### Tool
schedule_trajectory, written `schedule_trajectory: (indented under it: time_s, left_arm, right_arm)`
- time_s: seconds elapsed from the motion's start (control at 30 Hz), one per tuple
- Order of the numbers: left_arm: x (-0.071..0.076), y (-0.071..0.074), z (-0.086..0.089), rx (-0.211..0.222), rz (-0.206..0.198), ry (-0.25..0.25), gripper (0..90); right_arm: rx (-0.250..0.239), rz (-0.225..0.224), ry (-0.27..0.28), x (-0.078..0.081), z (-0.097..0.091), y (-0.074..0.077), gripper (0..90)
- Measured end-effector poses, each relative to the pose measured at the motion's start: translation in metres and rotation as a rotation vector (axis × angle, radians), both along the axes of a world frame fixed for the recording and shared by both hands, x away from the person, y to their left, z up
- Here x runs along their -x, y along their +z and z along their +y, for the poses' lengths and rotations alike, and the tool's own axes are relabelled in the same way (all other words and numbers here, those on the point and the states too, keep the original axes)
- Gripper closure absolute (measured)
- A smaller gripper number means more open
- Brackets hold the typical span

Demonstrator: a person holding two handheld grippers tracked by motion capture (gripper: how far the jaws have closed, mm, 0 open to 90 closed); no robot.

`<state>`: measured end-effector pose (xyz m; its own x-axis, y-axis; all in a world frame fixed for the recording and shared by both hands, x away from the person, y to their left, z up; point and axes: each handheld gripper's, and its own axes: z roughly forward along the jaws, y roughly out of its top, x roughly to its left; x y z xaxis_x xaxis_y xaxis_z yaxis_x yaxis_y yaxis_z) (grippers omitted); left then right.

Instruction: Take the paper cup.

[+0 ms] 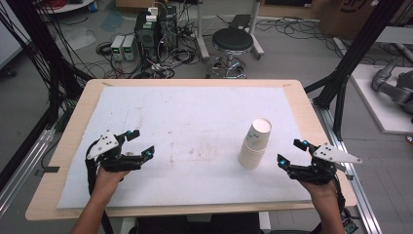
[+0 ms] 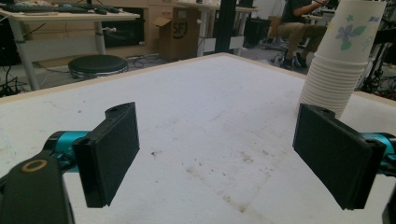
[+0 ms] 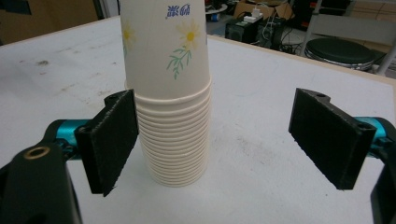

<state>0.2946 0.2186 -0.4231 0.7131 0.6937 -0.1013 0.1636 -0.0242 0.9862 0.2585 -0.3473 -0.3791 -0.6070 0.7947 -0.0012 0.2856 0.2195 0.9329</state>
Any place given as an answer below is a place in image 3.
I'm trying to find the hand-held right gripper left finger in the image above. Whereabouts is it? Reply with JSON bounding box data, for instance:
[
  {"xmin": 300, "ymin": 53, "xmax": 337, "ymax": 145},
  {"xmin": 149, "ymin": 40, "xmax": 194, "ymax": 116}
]
[{"xmin": 74, "ymin": 89, "xmax": 140, "ymax": 198}]

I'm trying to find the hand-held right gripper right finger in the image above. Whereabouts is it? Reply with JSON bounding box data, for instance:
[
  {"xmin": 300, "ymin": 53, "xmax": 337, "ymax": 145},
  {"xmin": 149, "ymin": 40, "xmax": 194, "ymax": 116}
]
[{"xmin": 288, "ymin": 87, "xmax": 378, "ymax": 191}]

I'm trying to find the stack of flowered paper cups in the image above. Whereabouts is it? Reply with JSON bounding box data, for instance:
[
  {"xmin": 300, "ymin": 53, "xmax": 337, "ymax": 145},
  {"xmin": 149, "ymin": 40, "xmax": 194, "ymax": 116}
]
[{"xmin": 119, "ymin": 0, "xmax": 213, "ymax": 189}]

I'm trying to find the black round stool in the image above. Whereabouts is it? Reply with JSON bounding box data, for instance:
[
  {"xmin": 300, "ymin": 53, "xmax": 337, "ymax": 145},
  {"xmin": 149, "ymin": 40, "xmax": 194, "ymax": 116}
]
[{"xmin": 304, "ymin": 37, "xmax": 378, "ymax": 72}]

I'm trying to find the black computer case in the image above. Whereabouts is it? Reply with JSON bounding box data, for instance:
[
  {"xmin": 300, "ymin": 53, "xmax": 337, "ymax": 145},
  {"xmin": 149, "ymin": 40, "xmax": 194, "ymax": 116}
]
[{"xmin": 224, "ymin": 18, "xmax": 267, "ymax": 45}]

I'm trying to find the brown wooden cabinet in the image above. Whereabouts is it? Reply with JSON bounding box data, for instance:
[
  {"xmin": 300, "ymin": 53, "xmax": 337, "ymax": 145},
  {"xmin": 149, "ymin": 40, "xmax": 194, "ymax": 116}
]
[{"xmin": 0, "ymin": 0, "xmax": 100, "ymax": 47}]

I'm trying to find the open cardboard box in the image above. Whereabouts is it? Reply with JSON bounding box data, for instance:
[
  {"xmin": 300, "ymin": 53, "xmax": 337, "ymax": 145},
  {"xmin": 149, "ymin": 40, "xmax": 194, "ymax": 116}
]
[{"xmin": 233, "ymin": 0, "xmax": 295, "ymax": 21}]

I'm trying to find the white power adapter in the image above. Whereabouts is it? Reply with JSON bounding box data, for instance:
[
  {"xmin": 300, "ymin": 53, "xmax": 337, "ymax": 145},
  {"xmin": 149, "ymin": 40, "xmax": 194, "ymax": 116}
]
[{"xmin": 243, "ymin": 7, "xmax": 265, "ymax": 24}]

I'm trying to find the black cable bundle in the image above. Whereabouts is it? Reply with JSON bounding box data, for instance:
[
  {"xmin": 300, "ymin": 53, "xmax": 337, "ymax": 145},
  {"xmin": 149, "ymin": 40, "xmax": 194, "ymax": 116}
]
[{"xmin": 266, "ymin": 20, "xmax": 307, "ymax": 56}]

